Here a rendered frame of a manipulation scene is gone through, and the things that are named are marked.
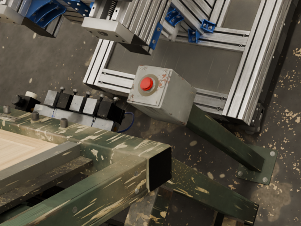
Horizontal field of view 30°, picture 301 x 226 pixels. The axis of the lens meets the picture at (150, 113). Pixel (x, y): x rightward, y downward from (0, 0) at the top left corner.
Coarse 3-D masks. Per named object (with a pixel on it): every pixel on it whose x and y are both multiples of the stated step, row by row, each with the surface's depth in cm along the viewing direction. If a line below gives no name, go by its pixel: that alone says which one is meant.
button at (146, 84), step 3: (144, 78) 159; (147, 78) 158; (150, 78) 158; (141, 81) 160; (144, 81) 159; (147, 81) 158; (150, 81) 158; (141, 84) 159; (144, 84) 158; (147, 84) 158; (150, 84) 158; (141, 87) 159; (144, 87) 158; (147, 87) 158; (150, 87) 158; (144, 90) 158; (147, 90) 158
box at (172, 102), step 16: (160, 80) 158; (176, 80) 160; (128, 96) 162; (144, 96) 159; (160, 96) 156; (176, 96) 162; (192, 96) 169; (144, 112) 168; (160, 112) 160; (176, 112) 163
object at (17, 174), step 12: (60, 144) 168; (72, 144) 168; (36, 156) 160; (48, 156) 159; (60, 156) 162; (72, 156) 167; (12, 168) 152; (24, 168) 152; (36, 168) 155; (48, 168) 159; (0, 180) 145; (12, 180) 148; (24, 180) 152; (0, 192) 146
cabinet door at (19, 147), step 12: (0, 132) 186; (12, 132) 186; (0, 144) 176; (12, 144) 176; (24, 144) 175; (36, 144) 175; (48, 144) 174; (0, 156) 167; (12, 156) 166; (24, 156) 165; (0, 168) 158
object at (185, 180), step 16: (176, 160) 168; (176, 176) 170; (192, 176) 178; (48, 192) 213; (160, 192) 164; (176, 192) 179; (192, 192) 180; (208, 192) 189; (224, 192) 200; (144, 208) 164; (160, 208) 166; (224, 208) 202; (240, 208) 214; (256, 208) 227; (112, 224) 165; (128, 224) 165; (144, 224) 162; (160, 224) 167; (224, 224) 215; (240, 224) 216
